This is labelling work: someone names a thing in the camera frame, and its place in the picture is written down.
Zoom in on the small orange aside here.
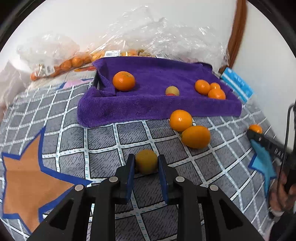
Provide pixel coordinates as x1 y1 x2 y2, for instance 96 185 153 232
248 124 263 134

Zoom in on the small yellow fruit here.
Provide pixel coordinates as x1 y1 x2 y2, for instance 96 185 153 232
135 149 158 175

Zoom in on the oval orange fruit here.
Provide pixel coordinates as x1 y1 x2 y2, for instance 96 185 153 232
181 126 211 149

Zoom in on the large round orange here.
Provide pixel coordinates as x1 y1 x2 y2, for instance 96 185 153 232
112 71 136 91

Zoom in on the right hand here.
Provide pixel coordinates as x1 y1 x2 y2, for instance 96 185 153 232
269 174 295 214

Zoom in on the blue tissue pack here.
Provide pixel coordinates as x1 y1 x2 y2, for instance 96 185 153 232
221 67 254 103

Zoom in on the grey checked blanket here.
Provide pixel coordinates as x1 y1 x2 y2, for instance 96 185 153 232
1 81 274 240

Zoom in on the orange in tray front right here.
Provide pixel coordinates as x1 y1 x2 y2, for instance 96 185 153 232
208 89 226 100

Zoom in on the orange in tray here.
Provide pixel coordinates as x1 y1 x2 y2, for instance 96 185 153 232
195 79 211 95
208 89 226 100

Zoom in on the small orange tray far right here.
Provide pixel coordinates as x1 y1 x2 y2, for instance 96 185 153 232
210 82 221 90

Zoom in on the pale yellow fruit in tray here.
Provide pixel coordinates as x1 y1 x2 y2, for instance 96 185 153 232
165 86 180 96

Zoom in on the purple towel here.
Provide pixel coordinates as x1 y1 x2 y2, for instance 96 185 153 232
77 57 242 128

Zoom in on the black tray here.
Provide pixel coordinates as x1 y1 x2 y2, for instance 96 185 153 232
92 71 101 90

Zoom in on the clear bag of kumquats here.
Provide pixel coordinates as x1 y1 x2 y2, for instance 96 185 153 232
16 33 92 81

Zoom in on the large clear plastic bag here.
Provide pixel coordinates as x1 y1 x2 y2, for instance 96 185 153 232
86 6 229 72

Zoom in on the brown wooden door frame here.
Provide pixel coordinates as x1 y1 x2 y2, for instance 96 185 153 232
219 0 247 74

